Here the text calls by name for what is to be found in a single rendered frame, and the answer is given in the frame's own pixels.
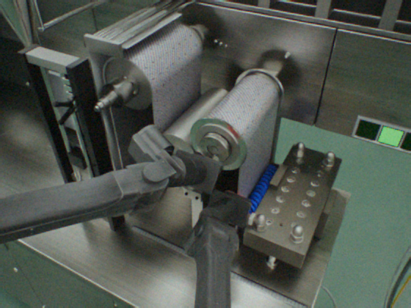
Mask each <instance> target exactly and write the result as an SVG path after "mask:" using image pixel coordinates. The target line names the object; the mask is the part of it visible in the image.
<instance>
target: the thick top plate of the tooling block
mask: <svg viewBox="0 0 411 308"><path fill-rule="evenodd" d="M296 146H297V145H296V144H294V145H293V147H292V148H291V149H290V151H289V153H288V155H287V156H286V158H285V160H284V162H283V164H285V165H287V166H288V171H287V172H286V174H285V176H284V178H283V179H282V181H281V183H280V185H279V187H278V189H277V190H274V189H272V188H268V190H267V191H266V193H265V195H264V197H263V199H262V200H261V202H260V204H259V206H258V207H257V209H256V211H255V212H254V214H255V217H256V216H257V215H258V214H263V215H264V216H265V217H266V221H267V223H266V230H265V231H263V232H257V231H255V230H254V229H253V228H252V225H250V224H247V226H246V228H245V229H244V238H243V244H244V245H246V246H249V247H251V248H253V249H256V250H258V251H260V252H263V253H264V254H267V255H269V256H272V257H274V258H276V259H278V260H281V261H283V262H285V263H288V264H290V265H292V266H296V267H297V268H301V266H302V264H303V262H304V259H305V256H306V254H307V252H308V249H309V246H310V243H311V241H312V239H313V236H314V233H315V231H316V228H317V226H318V223H319V219H320V217H321V213H322V211H323V209H324V206H325V204H326V201H327V198H328V196H329V194H330V191H331V189H332V187H333V185H334V182H335V179H336V177H337V175H338V172H339V169H340V167H341V163H342V160H343V159H342V158H339V157H336V156H335V165H334V166H325V165H323V163H322V161H323V159H324V157H325V155H326V153H322V152H319V151H317V150H312V149H310V148H307V147H305V151H304V153H305V154H304V155H303V156H302V157H298V156H295V155H294V148H295V147H296ZM296 225H300V226H302V228H303V232H304V235H303V242H301V243H299V244H295V243H293V242H291V241H290V239H289V235H290V233H291V231H292V229H293V228H294V227H295V226H296Z"/></svg>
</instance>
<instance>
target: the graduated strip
mask: <svg viewBox="0 0 411 308"><path fill-rule="evenodd" d="M130 230H132V231H134V232H137V233H139V234H140V235H143V236H145V237H146V238H149V239H151V240H153V241H155V242H157V243H160V244H161V245H163V246H166V247H168V248H170V249H171V250H173V251H175V252H178V253H180V254H182V255H184V256H186V251H185V250H184V248H183V247H182V246H179V245H178V244H175V243H173V242H171V241H169V240H167V239H165V238H163V237H161V236H159V235H157V234H154V233H152V232H150V231H148V230H146V229H143V228H141V227H139V226H137V225H135V224H134V225H133V227H132V228H131V229H130ZM186 257H188V258H190V259H192V260H194V259H193V258H191V257H189V256H186ZM231 277H232V278H234V279H235V280H237V281H240V282H242V283H244V284H246V285H248V286H250V287H253V288H255V289H256V290H259V291H261V292H262V293H265V294H267V295H269V296H271V297H273V298H276V299H277V300H279V301H281V302H284V303H285V304H287V305H289V306H291V307H295V308H308V305H307V304H303V303H302V302H300V301H297V300H295V299H293V298H291V297H289V296H286V295H285V294H283V293H281V292H279V291H277V290H274V289H272V288H270V287H268V286H266V285H263V284H261V283H260V282H257V281H255V280H254V279H251V278H249V277H247V276H245V275H243V274H240V273H236V272H235V271H233V270H231Z"/></svg>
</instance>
